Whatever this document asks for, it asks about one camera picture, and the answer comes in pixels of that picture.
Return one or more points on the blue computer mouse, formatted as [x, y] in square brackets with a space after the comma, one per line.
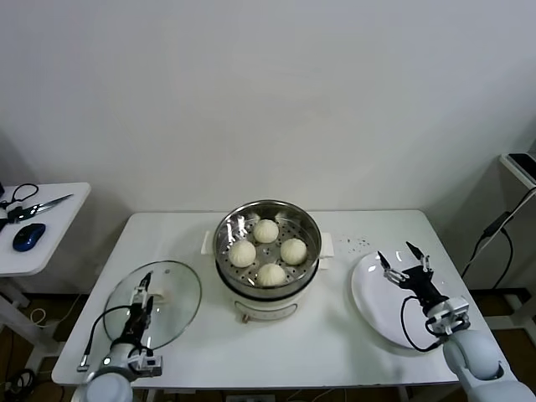
[28, 236]

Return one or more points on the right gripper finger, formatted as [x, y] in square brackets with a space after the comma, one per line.
[415, 252]
[384, 263]

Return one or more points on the white electric cooker pot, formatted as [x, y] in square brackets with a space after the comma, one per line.
[264, 310]

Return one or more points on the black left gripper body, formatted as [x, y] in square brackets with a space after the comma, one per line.
[136, 326]

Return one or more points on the white steamed baozi bun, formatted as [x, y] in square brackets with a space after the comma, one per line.
[293, 251]
[271, 275]
[266, 230]
[242, 254]

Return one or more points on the small white side table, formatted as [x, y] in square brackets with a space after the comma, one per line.
[54, 234]

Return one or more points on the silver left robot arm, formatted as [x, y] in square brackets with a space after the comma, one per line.
[109, 385]

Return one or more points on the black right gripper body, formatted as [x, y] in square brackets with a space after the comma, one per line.
[423, 285]

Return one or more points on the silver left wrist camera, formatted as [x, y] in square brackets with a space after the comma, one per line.
[150, 365]

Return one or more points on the white metal rack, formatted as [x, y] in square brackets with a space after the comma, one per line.
[517, 197]

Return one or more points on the white round plate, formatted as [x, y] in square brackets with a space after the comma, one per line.
[368, 293]

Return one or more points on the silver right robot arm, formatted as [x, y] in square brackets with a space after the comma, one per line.
[473, 356]

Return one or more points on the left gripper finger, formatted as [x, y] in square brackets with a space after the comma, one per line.
[150, 307]
[145, 280]

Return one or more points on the round glass pot lid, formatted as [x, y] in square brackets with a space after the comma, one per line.
[180, 293]

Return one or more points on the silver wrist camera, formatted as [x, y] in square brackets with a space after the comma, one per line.
[450, 312]
[150, 365]

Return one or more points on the perforated steel steamer basket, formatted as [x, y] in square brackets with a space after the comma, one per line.
[226, 226]

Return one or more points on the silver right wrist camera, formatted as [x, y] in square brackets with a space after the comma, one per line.
[450, 312]

